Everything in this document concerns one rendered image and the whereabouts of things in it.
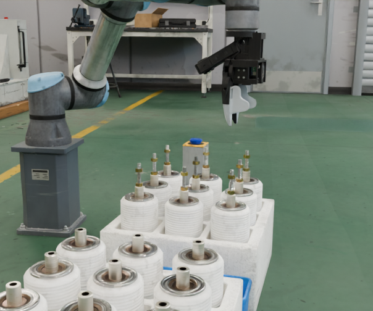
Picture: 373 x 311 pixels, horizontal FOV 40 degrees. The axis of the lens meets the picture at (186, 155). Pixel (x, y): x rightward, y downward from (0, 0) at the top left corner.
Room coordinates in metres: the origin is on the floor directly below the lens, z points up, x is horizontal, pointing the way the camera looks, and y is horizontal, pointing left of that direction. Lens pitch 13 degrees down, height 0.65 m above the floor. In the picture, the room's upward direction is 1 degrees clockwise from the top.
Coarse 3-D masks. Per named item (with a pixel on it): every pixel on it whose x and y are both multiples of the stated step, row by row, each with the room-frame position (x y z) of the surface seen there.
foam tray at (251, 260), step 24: (120, 216) 1.30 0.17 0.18; (264, 216) 1.31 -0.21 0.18; (120, 240) 1.18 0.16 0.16; (144, 240) 1.16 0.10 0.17; (168, 240) 1.15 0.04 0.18; (192, 240) 1.14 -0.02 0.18; (216, 240) 1.14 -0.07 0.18; (264, 240) 1.24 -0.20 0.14; (168, 264) 1.15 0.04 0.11; (240, 264) 1.10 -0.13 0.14; (264, 264) 1.27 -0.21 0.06
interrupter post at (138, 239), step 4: (132, 236) 0.91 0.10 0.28; (136, 236) 0.91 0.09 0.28; (140, 236) 0.91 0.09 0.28; (132, 240) 0.91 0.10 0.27; (136, 240) 0.90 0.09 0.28; (140, 240) 0.91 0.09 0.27; (132, 244) 0.91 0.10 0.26; (136, 244) 0.90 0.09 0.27; (140, 244) 0.90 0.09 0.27; (132, 248) 0.91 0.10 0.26; (136, 248) 0.90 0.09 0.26; (140, 248) 0.90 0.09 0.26
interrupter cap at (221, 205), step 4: (224, 200) 1.22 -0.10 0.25; (216, 204) 1.18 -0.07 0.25; (220, 204) 1.19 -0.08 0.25; (224, 204) 1.19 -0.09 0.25; (236, 204) 1.20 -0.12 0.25; (240, 204) 1.19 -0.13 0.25; (244, 204) 1.19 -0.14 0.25; (220, 208) 1.16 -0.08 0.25; (224, 208) 1.16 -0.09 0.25; (228, 208) 1.16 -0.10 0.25; (232, 208) 1.16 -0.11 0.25; (236, 208) 1.16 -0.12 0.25; (240, 208) 1.16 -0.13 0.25; (244, 208) 1.16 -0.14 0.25
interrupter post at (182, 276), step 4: (180, 268) 0.78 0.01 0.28; (184, 268) 0.78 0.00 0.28; (188, 268) 0.77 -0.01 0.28; (176, 272) 0.77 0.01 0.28; (180, 272) 0.76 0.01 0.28; (184, 272) 0.76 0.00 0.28; (188, 272) 0.77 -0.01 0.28; (176, 276) 0.77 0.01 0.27; (180, 276) 0.76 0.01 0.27; (184, 276) 0.76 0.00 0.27; (188, 276) 0.77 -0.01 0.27; (176, 280) 0.77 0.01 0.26; (180, 280) 0.76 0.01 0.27; (184, 280) 0.76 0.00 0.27; (188, 280) 0.77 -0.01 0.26; (176, 284) 0.77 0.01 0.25; (180, 284) 0.76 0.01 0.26; (184, 284) 0.76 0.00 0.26; (188, 284) 0.77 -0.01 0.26; (180, 288) 0.76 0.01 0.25; (184, 288) 0.76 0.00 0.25
